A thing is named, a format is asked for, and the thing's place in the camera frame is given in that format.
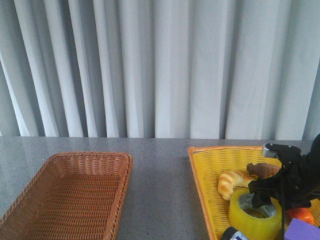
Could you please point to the purple foam block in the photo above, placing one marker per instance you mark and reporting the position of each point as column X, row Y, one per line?
column 300, row 230

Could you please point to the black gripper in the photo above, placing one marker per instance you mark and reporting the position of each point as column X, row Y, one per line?
column 301, row 184

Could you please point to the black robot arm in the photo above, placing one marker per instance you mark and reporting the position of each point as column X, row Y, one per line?
column 314, row 151

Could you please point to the grey pleated curtain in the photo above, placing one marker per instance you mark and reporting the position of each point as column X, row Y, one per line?
column 199, row 69

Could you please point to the black and white bottle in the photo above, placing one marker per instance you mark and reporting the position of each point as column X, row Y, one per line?
column 232, row 233

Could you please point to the yellow woven basket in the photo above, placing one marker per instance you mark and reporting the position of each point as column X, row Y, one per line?
column 208, row 163

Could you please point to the toy croissant bread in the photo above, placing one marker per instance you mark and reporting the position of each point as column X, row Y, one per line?
column 229, row 180

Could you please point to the brown toy bison figure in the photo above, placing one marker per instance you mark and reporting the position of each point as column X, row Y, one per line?
column 262, row 170

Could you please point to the yellow tape roll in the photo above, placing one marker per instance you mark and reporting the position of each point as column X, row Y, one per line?
column 263, row 223

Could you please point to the orange toy carrot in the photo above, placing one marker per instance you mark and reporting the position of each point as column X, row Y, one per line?
column 302, row 214

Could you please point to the brown wicker basket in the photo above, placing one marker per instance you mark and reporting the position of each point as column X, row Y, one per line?
column 73, row 196

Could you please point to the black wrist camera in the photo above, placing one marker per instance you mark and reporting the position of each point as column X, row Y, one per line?
column 270, row 150

